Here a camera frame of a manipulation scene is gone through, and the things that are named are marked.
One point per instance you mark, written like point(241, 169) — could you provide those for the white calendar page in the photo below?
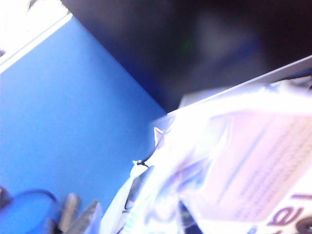
point(219, 158)

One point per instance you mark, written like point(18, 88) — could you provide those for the large black monitor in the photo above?
point(195, 48)

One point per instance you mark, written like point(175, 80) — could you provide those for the beige canvas calendar stand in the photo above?
point(70, 209)

